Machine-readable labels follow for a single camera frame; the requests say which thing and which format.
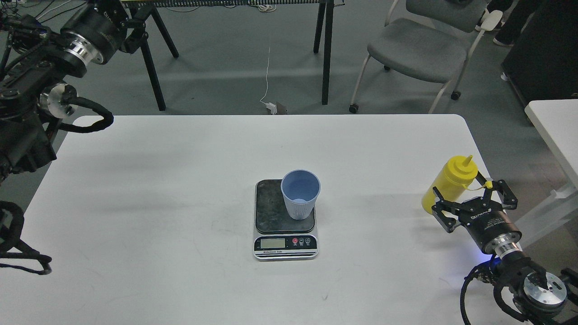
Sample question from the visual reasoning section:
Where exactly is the yellow squeeze bottle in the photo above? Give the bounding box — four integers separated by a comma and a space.
421, 156, 493, 214

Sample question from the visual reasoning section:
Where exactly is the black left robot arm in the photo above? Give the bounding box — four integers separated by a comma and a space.
1, 0, 158, 180

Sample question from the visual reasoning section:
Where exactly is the digital kitchen scale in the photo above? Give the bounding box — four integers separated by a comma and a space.
253, 179, 319, 261

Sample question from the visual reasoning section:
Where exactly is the white charger cable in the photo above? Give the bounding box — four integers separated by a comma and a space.
260, 35, 288, 115

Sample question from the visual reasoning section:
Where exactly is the white side table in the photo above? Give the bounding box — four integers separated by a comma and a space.
525, 99, 578, 194

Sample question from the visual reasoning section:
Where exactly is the blue ribbed plastic cup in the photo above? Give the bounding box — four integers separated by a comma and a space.
280, 169, 321, 220

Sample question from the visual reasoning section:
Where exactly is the black trestle table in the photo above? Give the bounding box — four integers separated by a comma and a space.
146, 0, 335, 113

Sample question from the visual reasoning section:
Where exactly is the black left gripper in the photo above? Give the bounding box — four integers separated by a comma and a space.
61, 0, 156, 65

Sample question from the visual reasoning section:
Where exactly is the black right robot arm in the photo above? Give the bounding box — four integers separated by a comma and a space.
432, 173, 577, 325

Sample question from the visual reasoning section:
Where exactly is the grey office chair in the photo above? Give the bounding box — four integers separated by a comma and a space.
349, 0, 503, 113

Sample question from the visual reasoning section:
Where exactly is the floor cables top left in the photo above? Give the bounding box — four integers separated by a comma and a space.
0, 0, 86, 23

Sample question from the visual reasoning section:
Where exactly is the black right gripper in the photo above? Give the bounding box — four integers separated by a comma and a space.
432, 172, 522, 254

